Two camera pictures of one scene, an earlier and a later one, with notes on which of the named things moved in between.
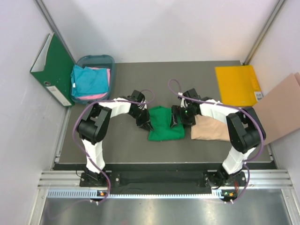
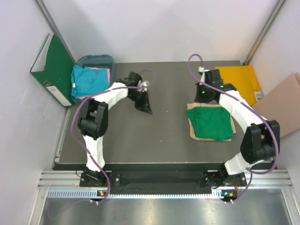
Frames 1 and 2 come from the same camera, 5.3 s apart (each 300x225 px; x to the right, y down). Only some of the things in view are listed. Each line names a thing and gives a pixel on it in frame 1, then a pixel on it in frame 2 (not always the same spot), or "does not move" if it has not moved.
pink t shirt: [93, 97] does not move
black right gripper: [177, 110] -> [198, 98]
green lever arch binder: [52, 68] does not move
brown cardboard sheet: [279, 110] does not move
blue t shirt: [88, 80] does not move
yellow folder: [238, 86] does not move
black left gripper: [145, 123] -> [144, 106]
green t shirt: [160, 118] -> [211, 123]
